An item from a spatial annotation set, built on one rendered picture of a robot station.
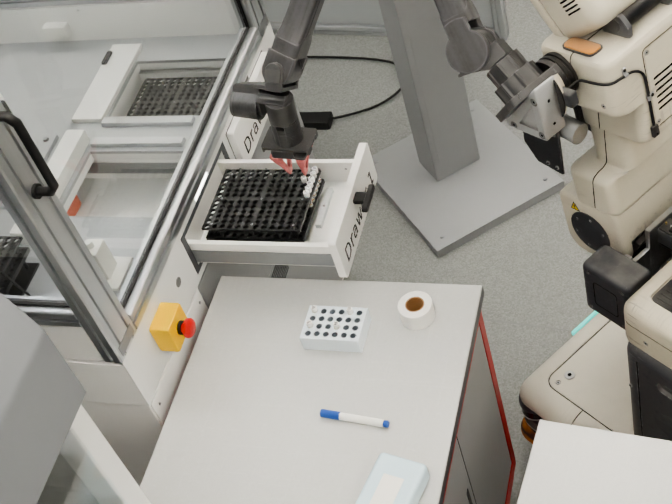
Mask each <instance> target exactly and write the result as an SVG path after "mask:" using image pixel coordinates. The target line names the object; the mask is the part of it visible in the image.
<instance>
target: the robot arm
mask: <svg viewBox="0 0 672 504"><path fill-rule="evenodd" d="M324 1H325V0H290V3H289V6H288V8H287V11H286V14H285V17H284V19H283V22H282V24H281V27H280V28H279V30H278V31H277V33H276V36H275V38H274V41H273V44H272V47H271V48H268V51H267V54H266V57H265V60H264V63H263V66H262V76H263V78H264V82H261V81H260V82H247V81H245V82H239V83H236V84H234V85H233V88H232V94H231V96H230V101H229V108H230V113H231V115H232V116H234V117H241V118H249V119H256V120H262V119H263V118H264V117H265V115H266V114H267V115H268V118H269V122H270V125H271V126H270V127H269V129H268V131H267V133H266V136H265V138H264V140H263V143H262V145H261V148H262V151H263V152H265V150H271V154H270V156H269V157H270V160H271V161H273V162H274V163H276V164H277V165H279V166H280V167H282V168H283V169H284V170H285V171H286V172H287V173H289V174H291V173H292V170H293V168H292V159H294V160H296V163H297V164H298V166H299V168H300V169H301V171H302V173H303V174H304V175H305V176H306V174H307V172H308V164H309V156H310V154H311V152H312V146H313V143H314V140H316V139H317V136H318V132H317V129H316V128H305V127H301V125H300V121H299V118H298V114H297V110H296V106H295V102H294V98H293V95H292V93H291V92H290V90H294V89H298V82H299V79H300V77H301V76H302V73H303V70H304V68H305V65H306V62H307V59H308V57H307V54H308V52H309V49H310V46H311V42H312V36H313V32H314V29H315V26H316V23H317V20H318V17H319V15H320V12H321V9H322V6H323V4H324ZM434 3H435V5H436V7H437V10H438V12H439V15H440V20H441V23H442V25H443V28H444V30H445V32H446V34H447V37H448V39H449V41H448V43H447V46H446V57H447V61H448V63H449V64H450V66H451V67H452V68H453V69H455V70H456V71H458V72H460V74H459V75H458V77H462V76H465V75H468V74H471V73H474V72H479V71H486V70H490V69H491V70H490V71H489V72H488V73H487V77H488V78H489V79H490V80H491V81H492V83H493V84H494V85H495V86H496V87H497V88H498V89H497V90H496V91H495V92H494V93H495V94H496V95H497V96H498V97H499V98H500V100H501V101H502V102H503V103H504V104H505V106H504V107H503V108H502V109H501V110H500V111H499V112H498V114H497V115H496V118H497V119H498V120H499V121H500V122H503V121H504V120H505V119H506V118H508V117H509V116H510V115H511V114H513V112H514V111H515V110H516V109H517V108H518V107H519V106H520V105H521V104H522V103H523V102H524V101H525V100H526V98H527V97H528V96H529V94H530V93H531V92H532V91H533V90H534V89H535V88H536V87H538V86H539V85H540V84H541V83H543V82H544V81H545V80H546V79H548V78H549V77H550V76H554V75H556V74H557V73H558V72H559V71H561V68H560V67H559V66H558V65H557V64H556V63H555V64H554V65H553V66H551V67H550V68H549V69H548V70H546V71H545V72H543V71H542V70H541V69H540V68H539V66H538V65H537V64H536V63H535V62H534V61H533V60H531V61H529V62H528V61H527V60H526V59H525V58H524V57H523V55H522V54H521V53H520V52H519V51H518V50H517V48H516V49H515V50H513V49H512V48H511V47H510V46H509V45H508V44H507V42H506V41H505V40H504V39H503V38H501V39H500V37H499V35H498V34H497V33H496V32H495V31H494V30H492V29H491V28H488V27H486V26H483V24H482V22H481V20H480V15H479V13H478V11H477V9H476V7H475V5H474V3H473V2H472V1H471V0H434ZM283 159H286V160H287V164H288V165H287V164H286V163H285V162H284V160H283Z"/></svg>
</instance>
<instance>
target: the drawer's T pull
mask: <svg viewBox="0 0 672 504"><path fill-rule="evenodd" d="M374 190H375V185H374V184H369V185H368V188H367V192H355V195H354V199H353V203H354V204H363V205H362V212H365V213H366V212H368V210H369V206H370V203H371V200H372V196H373V193H374Z"/></svg>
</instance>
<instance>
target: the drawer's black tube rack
mask: <svg viewBox="0 0 672 504"><path fill-rule="evenodd" d="M228 172H231V173H230V174H227V173H228ZM236 172H239V173H237V174H235V173H236ZM243 172H246V173H245V174H242V173H243ZM251 172H254V173H253V174H250V173H251ZM259 172H261V173H260V174H258V173H259ZM266 172H269V173H268V174H265V173H266ZM276 172H279V173H278V174H275V173H276ZM284 172H286V171H285V170H284V169H226V171H225V173H224V175H223V178H222V180H221V183H220V185H219V187H218V190H217V192H216V195H215V197H214V199H213V202H212V204H211V207H210V209H209V212H208V214H207V216H206V219H205V221H204V224H203V226H202V228H201V229H202V230H206V231H208V234H207V236H206V239H207V240H223V241H264V242H305V240H306V237H307V234H308V231H309V228H310V225H311V222H312V219H313V216H314V214H315V211H316V208H317V205H318V202H319V199H320V196H321V193H322V190H323V187H324V184H325V181H324V179H321V183H319V185H320V187H319V188H318V192H316V195H317V196H316V197H314V199H315V201H314V202H312V203H313V206H312V207H309V209H308V212H307V215H306V218H305V221H304V224H303V226H302V229H301V232H292V231H291V230H292V227H293V226H294V221H295V218H296V215H297V212H298V210H299V207H300V204H301V201H302V200H303V195H304V194H303V191H304V190H305V188H304V186H305V187H306V186H307V182H306V183H304V184H303V183H302V181H301V179H300V178H301V176H305V175H304V174H303V173H301V174H298V173H299V172H302V171H301V169H293V170H292V172H295V173H293V174H289V173H286V174H283V173H284ZM228 176H230V177H229V178H226V177H228ZM235 176H237V177H236V178H235ZM243 176H244V178H242V179H241V177H243ZM250 176H252V178H250V179H249V177H250ZM258 176H259V178H257V179H256V177H258ZM266 176H267V178H265V179H264V177H266ZM274 177H277V178H274ZM282 177H285V178H283V179H281V178H282ZM289 177H293V178H291V179H289ZM297 177H300V178H299V179H297ZM225 181H228V182H227V183H224V182H225ZM222 186H225V187H224V188H222ZM222 190H224V191H223V192H221V193H220V191H222ZM219 195H222V196H221V197H218V196H219ZM216 202H219V203H217V204H215V203H216ZM215 206H217V208H215V209H213V208H214V207H215ZM213 211H215V213H211V212H213ZM211 216H213V217H212V218H209V217H211ZM208 221H211V222H210V223H207V222H208ZM206 226H209V227H208V228H205V227H206Z"/></svg>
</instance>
